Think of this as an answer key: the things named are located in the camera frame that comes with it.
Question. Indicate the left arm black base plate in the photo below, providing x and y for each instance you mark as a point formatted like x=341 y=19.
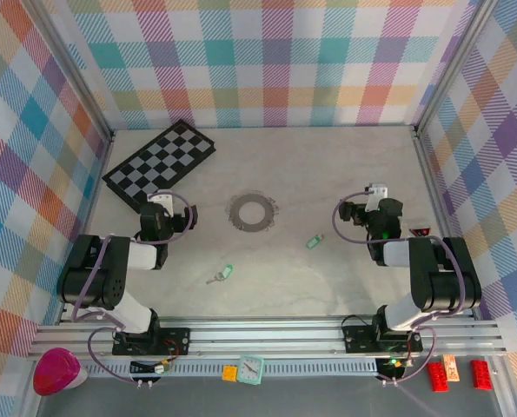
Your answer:
x=175 y=341

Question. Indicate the red black triangle piece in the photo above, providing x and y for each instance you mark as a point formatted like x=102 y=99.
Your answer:
x=421 y=231

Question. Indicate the black power connector bracket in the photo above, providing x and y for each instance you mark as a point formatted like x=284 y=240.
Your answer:
x=143 y=367
x=390 y=369

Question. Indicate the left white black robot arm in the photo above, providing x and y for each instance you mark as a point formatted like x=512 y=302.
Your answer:
x=110 y=278

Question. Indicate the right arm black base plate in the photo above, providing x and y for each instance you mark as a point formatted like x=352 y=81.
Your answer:
x=355 y=341

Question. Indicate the aluminium table side rail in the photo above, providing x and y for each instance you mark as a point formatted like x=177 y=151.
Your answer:
x=432 y=184
x=97 y=182

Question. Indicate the teal alarm clock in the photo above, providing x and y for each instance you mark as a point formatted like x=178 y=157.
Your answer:
x=250 y=369

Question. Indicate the yellow toy brick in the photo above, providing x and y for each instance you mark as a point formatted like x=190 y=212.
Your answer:
x=229 y=374

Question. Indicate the orange wooden block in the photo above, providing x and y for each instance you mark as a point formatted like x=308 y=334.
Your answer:
x=450 y=368

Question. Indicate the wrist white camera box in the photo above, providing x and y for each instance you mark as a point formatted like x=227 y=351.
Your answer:
x=161 y=200
x=377 y=193

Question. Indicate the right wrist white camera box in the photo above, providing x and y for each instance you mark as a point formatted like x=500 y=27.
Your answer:
x=377 y=193

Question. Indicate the black grey chessboard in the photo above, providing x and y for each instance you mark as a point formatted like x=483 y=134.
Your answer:
x=162 y=160

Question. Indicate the grey metal coil keyring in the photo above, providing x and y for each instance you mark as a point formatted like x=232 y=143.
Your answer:
x=240 y=213

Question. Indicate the aluminium upright frame post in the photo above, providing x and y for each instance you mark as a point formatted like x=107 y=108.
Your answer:
x=76 y=74
x=448 y=65

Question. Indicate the aluminium mounting rail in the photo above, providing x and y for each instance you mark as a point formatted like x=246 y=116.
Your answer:
x=262 y=336

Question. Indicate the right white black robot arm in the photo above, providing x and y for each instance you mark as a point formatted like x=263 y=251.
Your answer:
x=449 y=282

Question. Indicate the red toy brick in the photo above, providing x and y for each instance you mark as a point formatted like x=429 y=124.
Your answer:
x=438 y=377
x=482 y=374

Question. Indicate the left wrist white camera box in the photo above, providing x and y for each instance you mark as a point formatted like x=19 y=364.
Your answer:
x=161 y=200

